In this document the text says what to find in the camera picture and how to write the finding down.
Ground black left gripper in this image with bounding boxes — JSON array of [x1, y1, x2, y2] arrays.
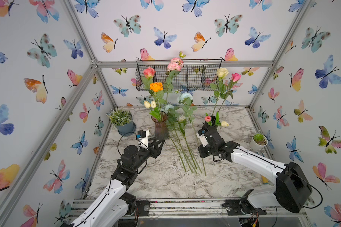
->
[[131, 137, 163, 173]]

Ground light blue flower bunch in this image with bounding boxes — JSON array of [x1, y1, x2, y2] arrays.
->
[[170, 107, 201, 174]]

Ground light blue flower stem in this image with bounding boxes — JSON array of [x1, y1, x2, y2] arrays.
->
[[161, 104, 189, 172], [178, 92, 206, 175], [167, 107, 198, 174]]

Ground pale blue white rose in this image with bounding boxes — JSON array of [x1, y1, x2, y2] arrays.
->
[[178, 115, 202, 173]]

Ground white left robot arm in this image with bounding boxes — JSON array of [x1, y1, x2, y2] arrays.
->
[[61, 135, 164, 227]]

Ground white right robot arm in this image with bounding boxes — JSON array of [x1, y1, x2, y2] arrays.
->
[[196, 129, 313, 214]]

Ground black ribbed vase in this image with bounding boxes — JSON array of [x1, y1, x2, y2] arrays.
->
[[202, 115, 221, 131]]

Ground pink ribbed glass vase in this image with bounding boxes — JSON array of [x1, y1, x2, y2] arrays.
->
[[151, 112, 169, 141]]

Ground cream tulip bud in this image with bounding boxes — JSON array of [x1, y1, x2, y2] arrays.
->
[[221, 121, 229, 127]]

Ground red tulip flower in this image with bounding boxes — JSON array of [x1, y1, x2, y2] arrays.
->
[[205, 116, 212, 123]]

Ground blue plant pot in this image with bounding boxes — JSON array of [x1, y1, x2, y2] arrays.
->
[[115, 121, 136, 136]]

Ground white tulip buds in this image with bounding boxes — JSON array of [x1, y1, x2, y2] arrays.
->
[[144, 100, 157, 109]]

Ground green artificial bush plant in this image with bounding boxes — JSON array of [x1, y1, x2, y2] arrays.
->
[[106, 109, 133, 126]]

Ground small white succulent pot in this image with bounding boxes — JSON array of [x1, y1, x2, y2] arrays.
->
[[250, 133, 268, 151]]

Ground orange flower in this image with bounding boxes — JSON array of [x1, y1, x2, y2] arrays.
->
[[150, 82, 163, 93]]

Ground magenta rose flower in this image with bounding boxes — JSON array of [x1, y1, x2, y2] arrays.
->
[[231, 73, 242, 83]]

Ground yellow rose flower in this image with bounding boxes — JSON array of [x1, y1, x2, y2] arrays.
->
[[217, 68, 229, 79]]

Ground pink rose flower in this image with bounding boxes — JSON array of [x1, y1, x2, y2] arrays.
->
[[143, 67, 155, 79]]

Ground pink peony flower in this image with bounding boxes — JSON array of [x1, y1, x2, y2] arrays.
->
[[167, 57, 184, 72]]

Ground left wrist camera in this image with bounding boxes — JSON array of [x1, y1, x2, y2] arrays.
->
[[136, 130, 150, 149]]

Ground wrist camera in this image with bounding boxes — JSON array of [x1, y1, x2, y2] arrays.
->
[[197, 129, 208, 147], [136, 130, 150, 149]]

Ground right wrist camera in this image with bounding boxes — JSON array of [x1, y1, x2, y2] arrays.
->
[[197, 129, 208, 147]]

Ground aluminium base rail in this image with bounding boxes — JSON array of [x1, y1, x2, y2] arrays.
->
[[70, 198, 307, 219]]

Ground black wire wall basket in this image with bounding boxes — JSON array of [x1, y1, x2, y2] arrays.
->
[[135, 59, 222, 91]]

